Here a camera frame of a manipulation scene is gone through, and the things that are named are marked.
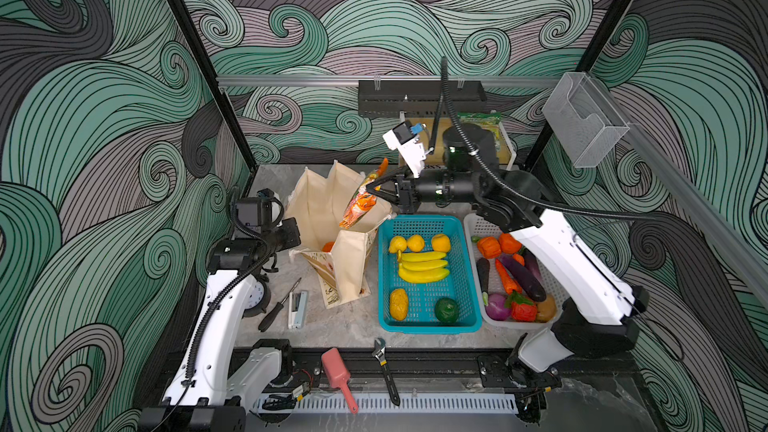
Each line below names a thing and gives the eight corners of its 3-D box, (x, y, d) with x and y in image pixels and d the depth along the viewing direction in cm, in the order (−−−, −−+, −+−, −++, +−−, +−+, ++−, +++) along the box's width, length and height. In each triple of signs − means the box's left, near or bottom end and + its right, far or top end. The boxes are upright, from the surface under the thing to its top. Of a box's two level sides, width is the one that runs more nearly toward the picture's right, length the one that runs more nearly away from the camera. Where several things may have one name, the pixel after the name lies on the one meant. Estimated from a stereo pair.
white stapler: (287, 329, 82) (285, 326, 79) (291, 295, 88) (288, 291, 86) (306, 327, 82) (304, 324, 80) (308, 293, 88) (306, 289, 86)
